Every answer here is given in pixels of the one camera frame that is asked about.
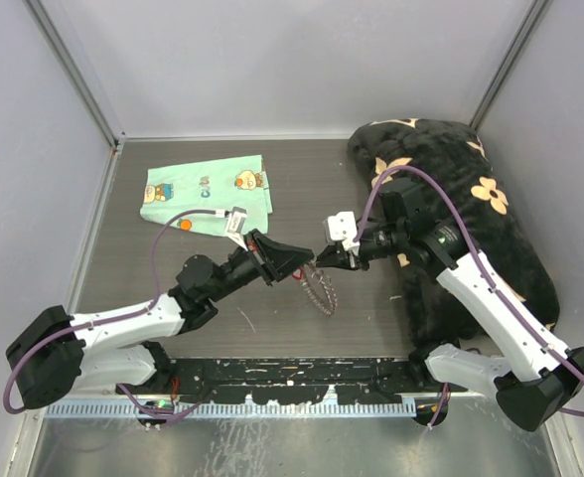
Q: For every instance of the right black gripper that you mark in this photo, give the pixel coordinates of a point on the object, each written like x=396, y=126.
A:
x=334, y=256

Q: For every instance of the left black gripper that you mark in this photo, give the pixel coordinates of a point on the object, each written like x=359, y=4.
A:
x=274, y=259

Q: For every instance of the red key tag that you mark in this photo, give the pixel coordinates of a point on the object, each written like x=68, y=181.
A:
x=299, y=275

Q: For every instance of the metal keyring disc with rings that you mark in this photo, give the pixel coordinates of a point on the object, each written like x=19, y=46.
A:
x=319, y=289

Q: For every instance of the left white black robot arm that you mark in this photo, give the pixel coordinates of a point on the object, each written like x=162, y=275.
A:
x=59, y=352

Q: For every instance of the green cartoon print cloth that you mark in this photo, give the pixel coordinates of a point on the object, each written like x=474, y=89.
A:
x=220, y=184

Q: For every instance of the black floral plush pillow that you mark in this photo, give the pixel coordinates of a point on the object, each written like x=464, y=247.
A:
x=454, y=156

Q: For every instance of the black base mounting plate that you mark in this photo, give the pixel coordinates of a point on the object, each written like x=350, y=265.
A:
x=288, y=381

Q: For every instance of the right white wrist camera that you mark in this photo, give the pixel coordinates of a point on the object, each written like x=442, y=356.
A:
x=341, y=228

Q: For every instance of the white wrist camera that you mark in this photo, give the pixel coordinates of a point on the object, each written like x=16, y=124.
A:
x=235, y=220
x=341, y=228

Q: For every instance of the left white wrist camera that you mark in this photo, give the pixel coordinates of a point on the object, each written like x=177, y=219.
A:
x=235, y=220

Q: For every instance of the white slotted cable duct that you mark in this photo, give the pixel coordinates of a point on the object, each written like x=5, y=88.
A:
x=328, y=408

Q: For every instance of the right aluminium frame post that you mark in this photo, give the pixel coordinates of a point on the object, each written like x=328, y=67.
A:
x=529, y=24

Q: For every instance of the aluminium frame post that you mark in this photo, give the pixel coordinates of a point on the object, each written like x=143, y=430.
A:
x=529, y=24
x=56, y=26

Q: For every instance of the left aluminium frame post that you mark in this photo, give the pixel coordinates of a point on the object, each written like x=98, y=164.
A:
x=56, y=26

